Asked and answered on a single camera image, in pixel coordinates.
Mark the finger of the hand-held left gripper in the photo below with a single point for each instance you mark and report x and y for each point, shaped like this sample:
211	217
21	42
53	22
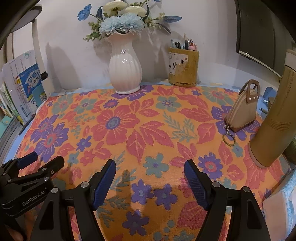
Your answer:
53	164
27	158

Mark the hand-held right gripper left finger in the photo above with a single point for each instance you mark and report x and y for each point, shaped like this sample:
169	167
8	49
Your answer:
104	184

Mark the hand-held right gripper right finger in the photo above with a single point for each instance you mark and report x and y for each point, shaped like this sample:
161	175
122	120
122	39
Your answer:
195	184

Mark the row of books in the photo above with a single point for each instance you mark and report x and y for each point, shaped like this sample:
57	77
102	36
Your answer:
20	92

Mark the floral orange table cloth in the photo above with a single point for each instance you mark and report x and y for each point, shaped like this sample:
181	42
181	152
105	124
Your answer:
143	129

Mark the tan coin purse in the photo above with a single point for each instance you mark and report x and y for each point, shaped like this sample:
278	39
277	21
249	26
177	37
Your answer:
242	109

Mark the beige cylindrical appliance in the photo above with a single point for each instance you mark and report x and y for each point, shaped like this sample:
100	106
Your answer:
270	120

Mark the white desk lamp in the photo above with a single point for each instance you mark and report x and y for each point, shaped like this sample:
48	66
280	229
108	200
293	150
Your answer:
35	46

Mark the wooden pen holder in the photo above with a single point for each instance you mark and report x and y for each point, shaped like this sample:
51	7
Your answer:
183	67

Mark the white ribbed vase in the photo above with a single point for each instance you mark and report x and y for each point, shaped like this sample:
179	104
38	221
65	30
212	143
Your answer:
124	64

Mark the bunch of pens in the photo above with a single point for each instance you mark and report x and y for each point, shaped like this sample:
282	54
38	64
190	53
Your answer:
185	44

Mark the blue and white flower bouquet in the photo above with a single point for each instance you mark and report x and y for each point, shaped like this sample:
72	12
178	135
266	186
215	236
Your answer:
118	20

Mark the black flat television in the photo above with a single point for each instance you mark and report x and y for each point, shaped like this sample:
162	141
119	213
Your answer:
266	34

